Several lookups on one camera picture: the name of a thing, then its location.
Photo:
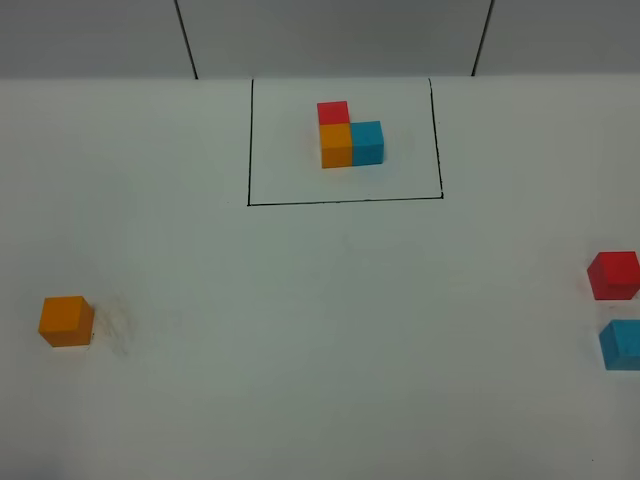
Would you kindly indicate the orange template block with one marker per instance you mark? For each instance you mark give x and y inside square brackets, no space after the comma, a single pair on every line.
[336,145]

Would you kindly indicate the blue template block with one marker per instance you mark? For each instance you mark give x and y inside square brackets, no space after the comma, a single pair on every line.
[368,143]

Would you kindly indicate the red template block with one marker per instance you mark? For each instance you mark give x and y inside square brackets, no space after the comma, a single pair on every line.
[330,113]

